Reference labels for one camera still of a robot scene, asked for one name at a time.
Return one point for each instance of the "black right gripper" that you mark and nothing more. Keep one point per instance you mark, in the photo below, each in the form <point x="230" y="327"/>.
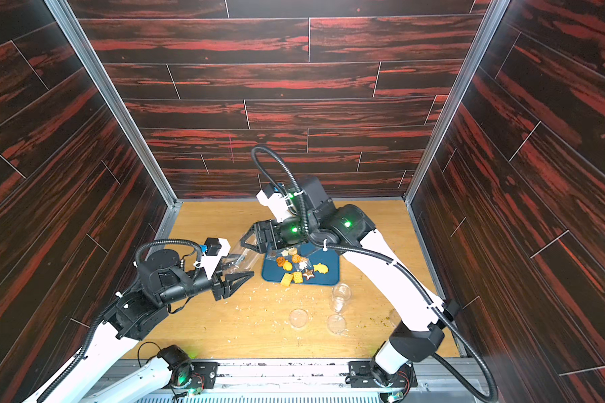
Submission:
<point x="267" y="236"/>

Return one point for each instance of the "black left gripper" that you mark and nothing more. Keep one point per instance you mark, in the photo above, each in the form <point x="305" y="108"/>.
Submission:
<point x="218" y="287"/>

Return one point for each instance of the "clear jar with yellow snacks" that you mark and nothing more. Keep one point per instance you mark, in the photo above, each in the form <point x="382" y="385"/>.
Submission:
<point x="239" y="260"/>

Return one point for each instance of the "clear plastic jar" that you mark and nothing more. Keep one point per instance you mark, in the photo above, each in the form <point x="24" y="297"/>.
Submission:
<point x="340" y="297"/>

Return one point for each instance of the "clear round jar lid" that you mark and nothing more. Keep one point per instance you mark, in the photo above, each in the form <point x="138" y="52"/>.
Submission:
<point x="394" y="318"/>

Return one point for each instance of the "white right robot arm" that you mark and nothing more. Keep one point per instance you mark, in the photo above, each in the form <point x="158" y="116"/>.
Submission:
<point x="304" y="213"/>

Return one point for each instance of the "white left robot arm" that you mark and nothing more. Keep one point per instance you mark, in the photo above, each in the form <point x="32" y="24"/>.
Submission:
<point x="169" y="270"/>

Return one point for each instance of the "blue plastic tray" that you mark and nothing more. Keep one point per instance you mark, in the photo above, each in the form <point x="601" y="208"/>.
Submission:
<point x="271" y="272"/>

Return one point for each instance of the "yellow ridged corn snack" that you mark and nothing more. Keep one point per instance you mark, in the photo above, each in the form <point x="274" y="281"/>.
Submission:
<point x="286" y="280"/>

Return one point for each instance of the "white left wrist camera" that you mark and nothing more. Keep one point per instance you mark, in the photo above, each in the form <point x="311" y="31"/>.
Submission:
<point x="214" y="249"/>

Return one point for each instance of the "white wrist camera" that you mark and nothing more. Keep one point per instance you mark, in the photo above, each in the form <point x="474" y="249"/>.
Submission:
<point x="214" y="249"/>
<point x="269" y="197"/>

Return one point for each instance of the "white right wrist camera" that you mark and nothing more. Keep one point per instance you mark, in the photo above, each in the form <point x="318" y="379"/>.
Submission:
<point x="269" y="197"/>

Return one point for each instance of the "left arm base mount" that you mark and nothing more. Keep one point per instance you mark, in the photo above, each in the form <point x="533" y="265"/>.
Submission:
<point x="187" y="375"/>

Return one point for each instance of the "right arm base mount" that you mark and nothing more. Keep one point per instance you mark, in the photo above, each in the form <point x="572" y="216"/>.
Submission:
<point x="366" y="375"/>

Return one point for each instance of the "aluminium corner post left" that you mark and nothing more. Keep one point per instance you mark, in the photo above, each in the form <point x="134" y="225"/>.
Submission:
<point x="68" y="23"/>

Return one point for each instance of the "aluminium corner post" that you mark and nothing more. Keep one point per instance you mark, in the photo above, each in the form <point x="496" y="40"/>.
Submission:
<point x="487" y="29"/>
<point x="68" y="23"/>

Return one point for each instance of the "aluminium corner post right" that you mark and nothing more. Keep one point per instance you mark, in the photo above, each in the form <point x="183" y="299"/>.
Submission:
<point x="487" y="29"/>

